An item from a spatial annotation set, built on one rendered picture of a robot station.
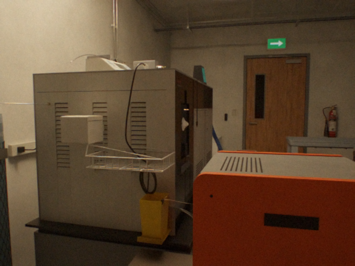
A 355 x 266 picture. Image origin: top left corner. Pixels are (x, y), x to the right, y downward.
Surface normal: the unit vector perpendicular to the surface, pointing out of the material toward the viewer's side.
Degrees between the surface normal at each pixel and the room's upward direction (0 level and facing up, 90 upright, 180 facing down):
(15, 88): 90
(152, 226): 93
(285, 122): 90
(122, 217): 90
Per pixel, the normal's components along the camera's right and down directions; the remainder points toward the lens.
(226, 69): -0.25, 0.08
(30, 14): 0.97, 0.02
